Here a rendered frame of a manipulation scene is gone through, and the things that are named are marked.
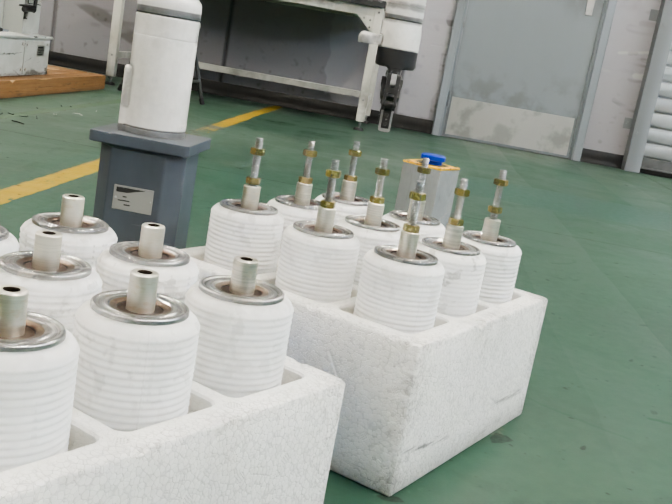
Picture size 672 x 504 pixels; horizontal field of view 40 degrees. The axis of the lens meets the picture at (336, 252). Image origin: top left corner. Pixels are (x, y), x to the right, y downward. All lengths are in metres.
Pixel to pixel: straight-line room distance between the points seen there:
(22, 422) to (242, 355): 0.22
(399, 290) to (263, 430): 0.32
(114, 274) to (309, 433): 0.23
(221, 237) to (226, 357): 0.40
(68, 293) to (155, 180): 0.59
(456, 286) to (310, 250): 0.19
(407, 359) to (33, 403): 0.48
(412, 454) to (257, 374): 0.32
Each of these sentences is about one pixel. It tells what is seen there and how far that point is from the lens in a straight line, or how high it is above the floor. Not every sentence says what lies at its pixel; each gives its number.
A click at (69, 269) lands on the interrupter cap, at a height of 0.25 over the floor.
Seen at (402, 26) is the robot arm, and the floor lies 0.52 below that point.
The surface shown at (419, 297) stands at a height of 0.22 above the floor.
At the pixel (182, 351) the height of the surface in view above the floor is 0.23.
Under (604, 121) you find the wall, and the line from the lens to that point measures 6.40.
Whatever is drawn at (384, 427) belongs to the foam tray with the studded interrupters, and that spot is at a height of 0.08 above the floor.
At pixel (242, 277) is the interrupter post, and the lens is 0.80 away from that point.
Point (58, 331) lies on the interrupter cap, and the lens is 0.66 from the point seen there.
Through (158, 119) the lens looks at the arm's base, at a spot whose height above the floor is 0.33.
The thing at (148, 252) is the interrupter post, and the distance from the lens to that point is 0.88.
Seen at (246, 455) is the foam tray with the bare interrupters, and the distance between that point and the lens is 0.77.
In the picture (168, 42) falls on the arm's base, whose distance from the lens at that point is 1.35.
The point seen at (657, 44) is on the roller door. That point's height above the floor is 0.82.
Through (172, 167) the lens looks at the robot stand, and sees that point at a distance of 1.35.
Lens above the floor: 0.48
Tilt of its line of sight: 13 degrees down
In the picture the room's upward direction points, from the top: 10 degrees clockwise
